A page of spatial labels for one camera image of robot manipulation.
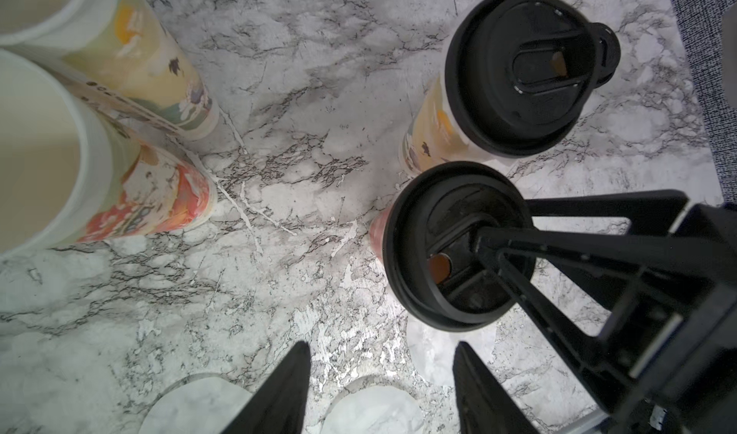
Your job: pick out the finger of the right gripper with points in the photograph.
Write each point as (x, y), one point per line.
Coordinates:
(669, 284)

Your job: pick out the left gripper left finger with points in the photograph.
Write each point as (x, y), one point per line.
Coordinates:
(279, 404)

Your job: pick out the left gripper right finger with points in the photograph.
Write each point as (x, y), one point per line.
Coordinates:
(483, 404)

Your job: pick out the black lid front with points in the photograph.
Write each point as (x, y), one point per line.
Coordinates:
(428, 244)
(519, 72)

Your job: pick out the red paper cup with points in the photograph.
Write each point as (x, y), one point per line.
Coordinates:
(377, 231)

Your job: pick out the translucent paper disc right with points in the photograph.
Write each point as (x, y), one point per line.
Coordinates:
(432, 351)

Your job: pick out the translucent paper disc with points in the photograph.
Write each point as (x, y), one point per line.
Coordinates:
(432, 351)
(377, 409)
(204, 405)

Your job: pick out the translucent paper disc left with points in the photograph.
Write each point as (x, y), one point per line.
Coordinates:
(204, 405)

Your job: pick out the translucent paper disc middle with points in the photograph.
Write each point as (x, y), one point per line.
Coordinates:
(377, 409)

